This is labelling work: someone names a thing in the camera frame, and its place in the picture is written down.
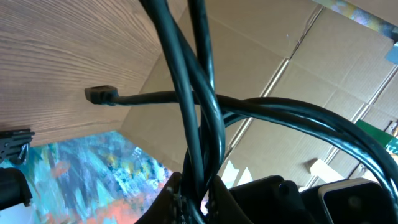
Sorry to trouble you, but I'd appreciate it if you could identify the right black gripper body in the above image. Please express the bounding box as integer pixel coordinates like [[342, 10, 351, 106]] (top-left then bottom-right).
[[228, 175, 326, 224]]

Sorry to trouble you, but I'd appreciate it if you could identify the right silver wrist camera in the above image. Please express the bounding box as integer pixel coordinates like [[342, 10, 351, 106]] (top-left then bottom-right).
[[318, 178, 397, 224]]

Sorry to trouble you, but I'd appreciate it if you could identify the black cable bundle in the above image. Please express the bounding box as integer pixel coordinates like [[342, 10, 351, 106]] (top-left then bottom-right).
[[83, 0, 398, 224]]

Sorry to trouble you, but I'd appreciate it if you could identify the colourful painted backdrop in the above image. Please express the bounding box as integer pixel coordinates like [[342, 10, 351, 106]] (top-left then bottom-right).
[[17, 131, 172, 223]]

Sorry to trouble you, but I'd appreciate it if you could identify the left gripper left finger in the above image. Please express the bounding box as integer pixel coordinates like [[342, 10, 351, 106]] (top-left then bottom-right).
[[136, 172, 190, 224]]

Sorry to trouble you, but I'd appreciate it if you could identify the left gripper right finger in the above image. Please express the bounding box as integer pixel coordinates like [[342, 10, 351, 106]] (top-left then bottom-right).
[[207, 176, 252, 224]]

